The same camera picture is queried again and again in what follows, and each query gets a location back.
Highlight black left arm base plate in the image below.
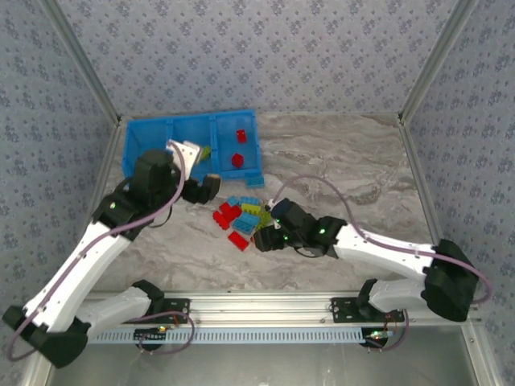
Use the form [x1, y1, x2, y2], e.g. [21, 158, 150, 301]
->
[148, 298, 192, 325]

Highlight aluminium corner post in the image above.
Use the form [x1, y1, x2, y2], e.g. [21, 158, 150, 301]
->
[397, 0, 480, 125]
[39, 0, 122, 125]

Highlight aluminium base frame rail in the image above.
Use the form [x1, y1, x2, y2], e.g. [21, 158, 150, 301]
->
[76, 291, 482, 326]

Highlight aluminium wall-side frame rail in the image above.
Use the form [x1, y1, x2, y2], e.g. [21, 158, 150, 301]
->
[118, 110, 403, 121]

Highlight blue three-compartment plastic bin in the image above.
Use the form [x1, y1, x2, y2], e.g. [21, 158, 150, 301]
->
[122, 109, 266, 188]

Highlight grey metal lower panel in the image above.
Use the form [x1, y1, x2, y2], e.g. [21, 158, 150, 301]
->
[47, 326, 480, 386]

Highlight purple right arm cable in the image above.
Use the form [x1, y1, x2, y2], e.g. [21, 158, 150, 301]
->
[267, 175, 492, 353]

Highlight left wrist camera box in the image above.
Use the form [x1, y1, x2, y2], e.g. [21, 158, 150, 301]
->
[166, 138, 203, 178]

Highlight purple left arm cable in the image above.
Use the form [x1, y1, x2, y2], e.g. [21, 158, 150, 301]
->
[7, 140, 195, 362]

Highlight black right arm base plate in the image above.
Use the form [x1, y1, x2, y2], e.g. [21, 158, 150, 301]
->
[330, 297, 406, 324]

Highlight small black controller board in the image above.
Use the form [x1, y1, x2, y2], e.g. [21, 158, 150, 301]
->
[134, 326, 168, 343]
[364, 327, 393, 347]

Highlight aluminium side frame rail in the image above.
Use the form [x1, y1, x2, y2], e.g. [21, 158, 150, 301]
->
[90, 118, 124, 218]
[398, 118, 443, 246]

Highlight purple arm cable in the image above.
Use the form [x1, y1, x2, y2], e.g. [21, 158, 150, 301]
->
[267, 175, 492, 353]
[7, 140, 195, 362]

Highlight aluminium lower frame rail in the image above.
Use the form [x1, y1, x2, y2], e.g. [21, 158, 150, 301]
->
[19, 361, 56, 386]
[460, 321, 506, 386]

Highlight slotted grey cable duct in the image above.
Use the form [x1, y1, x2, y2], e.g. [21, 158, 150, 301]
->
[86, 326, 368, 346]

